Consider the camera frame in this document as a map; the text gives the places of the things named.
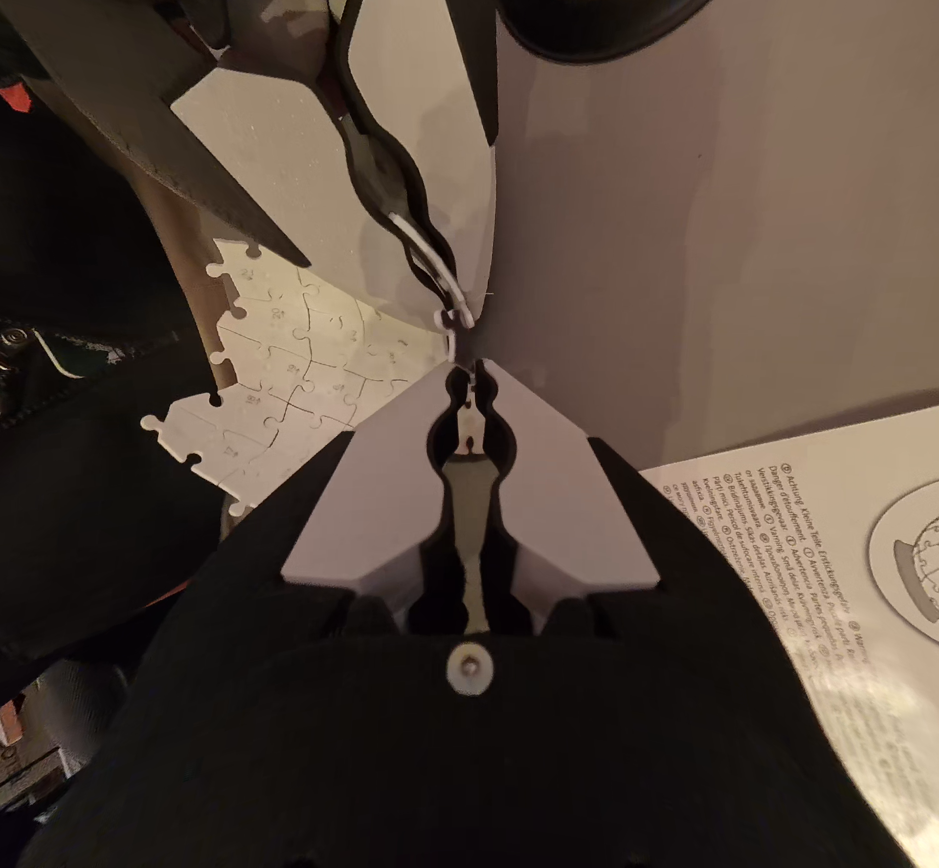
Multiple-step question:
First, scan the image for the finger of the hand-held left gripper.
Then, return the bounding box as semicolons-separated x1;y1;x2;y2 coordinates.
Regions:
337;0;501;313
169;67;450;326

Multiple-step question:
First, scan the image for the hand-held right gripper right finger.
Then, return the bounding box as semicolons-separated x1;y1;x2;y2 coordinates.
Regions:
475;358;663;636

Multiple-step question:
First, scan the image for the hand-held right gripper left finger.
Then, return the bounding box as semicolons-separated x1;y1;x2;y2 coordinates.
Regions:
281;360;472;625

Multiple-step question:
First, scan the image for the partly built puzzle ball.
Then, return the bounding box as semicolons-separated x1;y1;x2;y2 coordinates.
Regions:
141;237;489;634

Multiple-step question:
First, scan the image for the curved white puzzle piece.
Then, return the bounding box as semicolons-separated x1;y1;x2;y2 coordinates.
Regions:
389;211;475;331

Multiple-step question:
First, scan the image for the white instruction sheet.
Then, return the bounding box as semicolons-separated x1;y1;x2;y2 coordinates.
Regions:
638;406;939;868

